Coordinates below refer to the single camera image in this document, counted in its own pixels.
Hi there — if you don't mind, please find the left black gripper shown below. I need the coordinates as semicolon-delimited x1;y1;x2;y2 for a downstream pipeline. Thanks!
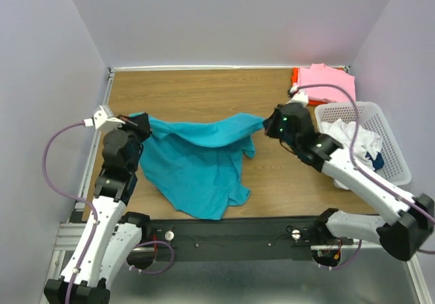
110;112;153;173

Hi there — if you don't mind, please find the teal t shirt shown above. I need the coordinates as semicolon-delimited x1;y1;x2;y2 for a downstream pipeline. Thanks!
139;113;264;220

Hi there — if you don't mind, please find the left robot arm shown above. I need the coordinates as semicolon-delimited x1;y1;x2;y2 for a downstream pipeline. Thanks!
43;106;152;303

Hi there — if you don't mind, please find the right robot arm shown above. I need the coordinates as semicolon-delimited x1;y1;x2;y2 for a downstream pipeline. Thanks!
262;103;434;261

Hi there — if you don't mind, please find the orange folded t shirt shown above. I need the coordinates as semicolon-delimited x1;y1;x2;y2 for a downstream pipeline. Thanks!
288;67;300;98

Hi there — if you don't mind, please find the pink folded t shirt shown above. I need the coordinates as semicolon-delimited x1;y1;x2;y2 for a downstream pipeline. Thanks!
299;63;356;104

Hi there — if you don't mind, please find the white t shirt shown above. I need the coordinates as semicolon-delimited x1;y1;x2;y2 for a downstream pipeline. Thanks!
321;119;384;192

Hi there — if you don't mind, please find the dark blue t shirt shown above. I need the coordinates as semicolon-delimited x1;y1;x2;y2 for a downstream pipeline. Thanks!
365;152;385;171

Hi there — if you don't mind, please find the white plastic laundry basket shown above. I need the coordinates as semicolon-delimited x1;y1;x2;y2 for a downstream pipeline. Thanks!
315;101;412;186

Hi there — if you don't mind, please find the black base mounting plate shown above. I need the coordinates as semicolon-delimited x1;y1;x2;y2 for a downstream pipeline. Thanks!
127;216;353;269

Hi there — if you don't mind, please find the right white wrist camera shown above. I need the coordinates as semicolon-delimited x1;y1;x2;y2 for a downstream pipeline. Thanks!
288;85;309;107

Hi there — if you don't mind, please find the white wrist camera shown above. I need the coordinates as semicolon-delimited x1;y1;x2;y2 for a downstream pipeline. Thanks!
83;105;124;132
288;85;309;107

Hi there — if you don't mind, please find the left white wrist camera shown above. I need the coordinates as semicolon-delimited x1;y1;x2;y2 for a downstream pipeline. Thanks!
83;105;124;132

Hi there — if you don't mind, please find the aluminium frame rail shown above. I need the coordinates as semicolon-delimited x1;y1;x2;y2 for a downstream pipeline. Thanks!
52;222;86;259

